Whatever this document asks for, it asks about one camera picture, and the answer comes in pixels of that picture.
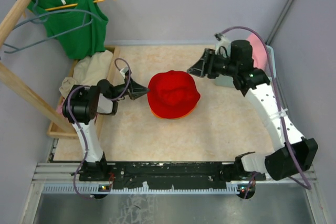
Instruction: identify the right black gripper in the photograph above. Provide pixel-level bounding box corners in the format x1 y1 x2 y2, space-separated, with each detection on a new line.
187 48 238 79

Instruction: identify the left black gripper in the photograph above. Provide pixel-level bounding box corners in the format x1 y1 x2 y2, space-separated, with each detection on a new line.
111 75 151 100

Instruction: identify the orange bucket hat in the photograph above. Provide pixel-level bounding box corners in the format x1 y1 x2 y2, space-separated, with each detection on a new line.
151 104 198 120

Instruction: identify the red hat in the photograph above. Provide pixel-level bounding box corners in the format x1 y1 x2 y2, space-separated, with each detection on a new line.
147 70 201 117

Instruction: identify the pink hat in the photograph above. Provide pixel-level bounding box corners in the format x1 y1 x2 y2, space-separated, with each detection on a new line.
247 34 268 70

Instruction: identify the wooden clothes rack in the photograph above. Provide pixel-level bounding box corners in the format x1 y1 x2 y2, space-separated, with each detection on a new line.
0 0 121 138

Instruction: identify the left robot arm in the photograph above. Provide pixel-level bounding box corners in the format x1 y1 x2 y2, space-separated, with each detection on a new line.
62 74 149 181

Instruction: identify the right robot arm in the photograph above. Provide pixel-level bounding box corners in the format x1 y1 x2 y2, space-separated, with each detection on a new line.
187 40 318 180

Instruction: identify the light blue plastic bin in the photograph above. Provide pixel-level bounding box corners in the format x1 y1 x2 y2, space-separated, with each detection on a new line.
214 46 276 88

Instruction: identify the beige garment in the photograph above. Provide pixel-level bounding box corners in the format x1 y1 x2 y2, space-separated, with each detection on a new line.
59 50 113 98

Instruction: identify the pink garment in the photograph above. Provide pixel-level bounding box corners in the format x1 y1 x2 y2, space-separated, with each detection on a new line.
56 100 65 115

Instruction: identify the green tank top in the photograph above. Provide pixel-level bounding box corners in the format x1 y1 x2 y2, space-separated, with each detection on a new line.
28 0 109 60

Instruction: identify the grey clothes hanger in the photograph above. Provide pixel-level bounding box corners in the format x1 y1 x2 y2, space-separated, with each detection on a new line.
4 0 102 54

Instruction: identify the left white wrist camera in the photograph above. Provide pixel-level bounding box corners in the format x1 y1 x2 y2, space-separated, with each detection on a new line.
119 67 130 78

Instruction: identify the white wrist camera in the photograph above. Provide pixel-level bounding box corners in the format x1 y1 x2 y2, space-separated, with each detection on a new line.
119 67 130 78
215 33 231 58

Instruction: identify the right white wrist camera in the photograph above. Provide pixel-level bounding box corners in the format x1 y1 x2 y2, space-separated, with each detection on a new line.
215 33 231 58

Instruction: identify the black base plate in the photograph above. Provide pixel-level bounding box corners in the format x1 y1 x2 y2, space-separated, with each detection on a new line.
80 162 254 190

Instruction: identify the aluminium rail frame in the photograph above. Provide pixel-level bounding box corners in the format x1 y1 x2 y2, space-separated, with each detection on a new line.
31 161 318 196

